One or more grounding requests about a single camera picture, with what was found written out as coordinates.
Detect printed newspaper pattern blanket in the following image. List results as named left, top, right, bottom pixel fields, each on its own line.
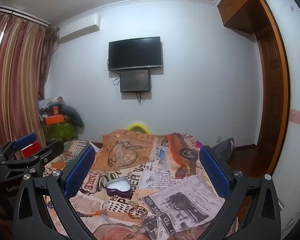
left=44, top=129, right=227, bottom=240

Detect wooden overhead cabinet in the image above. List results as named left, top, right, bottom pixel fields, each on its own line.
left=214, top=0, right=273, bottom=34

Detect yellow plastic object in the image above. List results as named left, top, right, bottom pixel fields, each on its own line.
left=129, top=121, right=152, bottom=133

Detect green patterned cloth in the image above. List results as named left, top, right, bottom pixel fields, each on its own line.
left=42, top=122, right=78, bottom=143

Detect red box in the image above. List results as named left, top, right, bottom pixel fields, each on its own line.
left=21, top=141, right=42, bottom=158

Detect large black wall television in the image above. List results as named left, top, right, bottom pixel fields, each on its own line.
left=108, top=37, right=163, bottom=72

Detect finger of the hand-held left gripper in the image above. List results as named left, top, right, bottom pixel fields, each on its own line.
left=0, top=133, right=37, bottom=162
left=0, top=141, right=65, bottom=178

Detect dark bag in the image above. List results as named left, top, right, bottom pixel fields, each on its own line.
left=212, top=138, right=235, bottom=161

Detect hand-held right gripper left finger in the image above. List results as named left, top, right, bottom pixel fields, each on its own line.
left=12, top=145, right=98, bottom=240

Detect purple heart-shaped tin box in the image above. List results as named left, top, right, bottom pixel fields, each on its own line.
left=105, top=177, right=132, bottom=197

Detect dark grey cloth bundle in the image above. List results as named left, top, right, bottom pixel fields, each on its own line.
left=61, top=105, right=85, bottom=133

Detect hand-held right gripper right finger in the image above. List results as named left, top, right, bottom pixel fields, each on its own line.
left=199, top=145, right=283, bottom=240

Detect curtain rod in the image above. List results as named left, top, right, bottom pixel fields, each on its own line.
left=0, top=4, right=58, bottom=30

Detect brown wooden door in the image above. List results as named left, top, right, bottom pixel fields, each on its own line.
left=255, top=0, right=290, bottom=178

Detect white air conditioner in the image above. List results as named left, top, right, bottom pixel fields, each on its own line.
left=57, top=13, right=100, bottom=44

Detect long orange box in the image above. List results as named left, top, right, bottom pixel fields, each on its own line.
left=46, top=114, right=66, bottom=125

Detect small black wall monitor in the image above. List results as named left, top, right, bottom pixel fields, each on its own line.
left=120, top=69, right=151, bottom=93

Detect striped brown curtain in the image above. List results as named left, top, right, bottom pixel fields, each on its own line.
left=0, top=10, right=58, bottom=155

